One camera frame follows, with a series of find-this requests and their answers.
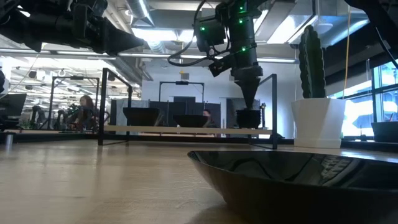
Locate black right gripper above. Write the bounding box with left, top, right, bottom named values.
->
left=229, top=63, right=265, bottom=110

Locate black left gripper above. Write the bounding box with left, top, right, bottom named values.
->
left=73, top=2, right=146, bottom=56

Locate small black square plate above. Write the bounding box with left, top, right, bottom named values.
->
left=238, top=119, right=261, bottom=129
left=236, top=109, right=262, bottom=118

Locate dark office partition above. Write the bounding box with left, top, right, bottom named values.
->
left=149, top=96, right=222, bottom=119

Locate bright ceiling light panel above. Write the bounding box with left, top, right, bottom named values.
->
left=130, top=27, right=200, bottom=43

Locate person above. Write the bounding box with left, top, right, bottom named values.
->
left=73, top=95, right=100, bottom=131
left=201, top=109, right=219, bottom=129

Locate green cactus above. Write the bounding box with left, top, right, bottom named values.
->
left=298, top=24, right=326, bottom=100

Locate white faceted plant pot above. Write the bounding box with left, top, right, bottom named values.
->
left=291, top=98, right=346, bottom=149

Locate distant wooden table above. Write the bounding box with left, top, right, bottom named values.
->
left=0, top=129, right=100, bottom=144

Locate dark monitor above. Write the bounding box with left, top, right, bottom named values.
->
left=0, top=93, right=28, bottom=128

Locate dark tapered tub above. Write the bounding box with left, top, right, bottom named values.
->
left=370, top=121, right=398, bottom=143

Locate silver corrugated air duct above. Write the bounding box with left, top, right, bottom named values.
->
left=105, top=0, right=155, bottom=85

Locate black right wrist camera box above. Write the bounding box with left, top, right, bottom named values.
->
left=208, top=55, right=233, bottom=78

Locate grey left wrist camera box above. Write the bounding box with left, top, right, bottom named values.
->
left=88, top=0, right=109, bottom=17

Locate wooden shelf black metal frame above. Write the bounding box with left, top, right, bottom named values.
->
left=98, top=67, right=279, bottom=150

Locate yellow hanging cable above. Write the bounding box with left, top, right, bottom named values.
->
left=343, top=6, right=352, bottom=91

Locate large metal duct box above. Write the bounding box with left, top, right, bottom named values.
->
left=317, top=0, right=371, bottom=35

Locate black window frame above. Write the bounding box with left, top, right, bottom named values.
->
left=371, top=58, right=398, bottom=124

